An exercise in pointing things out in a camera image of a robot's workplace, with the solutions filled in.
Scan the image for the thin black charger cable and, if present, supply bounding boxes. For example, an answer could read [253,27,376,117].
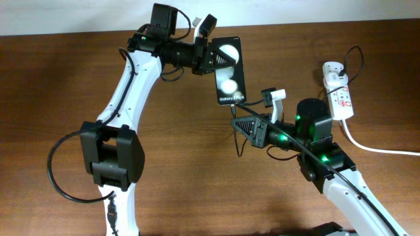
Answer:
[230,45,364,158]

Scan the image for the black Galaxy flip phone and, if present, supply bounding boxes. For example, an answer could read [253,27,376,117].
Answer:
[212,36,247,106]

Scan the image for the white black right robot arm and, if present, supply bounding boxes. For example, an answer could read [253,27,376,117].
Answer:
[231,98,407,235]

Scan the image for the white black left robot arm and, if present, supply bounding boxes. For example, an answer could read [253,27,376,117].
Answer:
[80,33,246,235]

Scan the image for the white charger adapter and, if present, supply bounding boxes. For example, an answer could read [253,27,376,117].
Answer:
[324,72,348,89]

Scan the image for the white power strip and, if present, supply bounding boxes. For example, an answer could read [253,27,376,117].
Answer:
[322,62,354,121]

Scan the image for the white power strip cord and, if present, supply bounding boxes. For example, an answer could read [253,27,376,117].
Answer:
[339,119,420,157]

